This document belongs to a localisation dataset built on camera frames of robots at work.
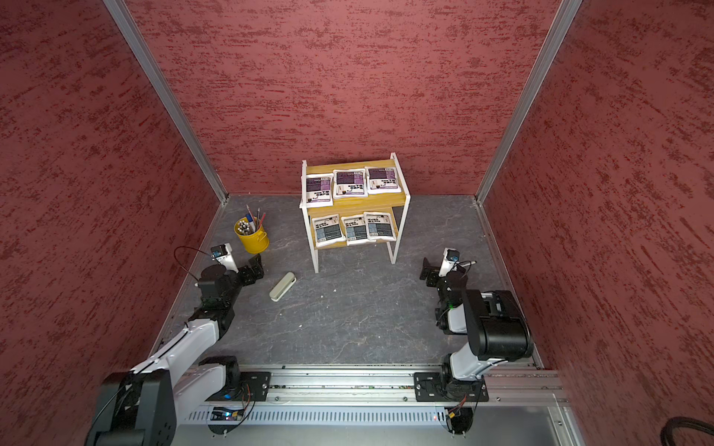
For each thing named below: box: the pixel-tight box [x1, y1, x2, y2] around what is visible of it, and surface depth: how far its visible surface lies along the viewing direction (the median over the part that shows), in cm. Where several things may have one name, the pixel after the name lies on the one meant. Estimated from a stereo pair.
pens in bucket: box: [237, 203, 266, 236], surface depth 100 cm
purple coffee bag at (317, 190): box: [299, 172, 334, 210], surface depth 76 cm
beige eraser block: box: [268, 271, 297, 302], surface depth 92 cm
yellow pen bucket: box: [234, 216, 271, 255], surface depth 100 cm
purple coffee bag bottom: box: [364, 166, 402, 195], surface depth 79 cm
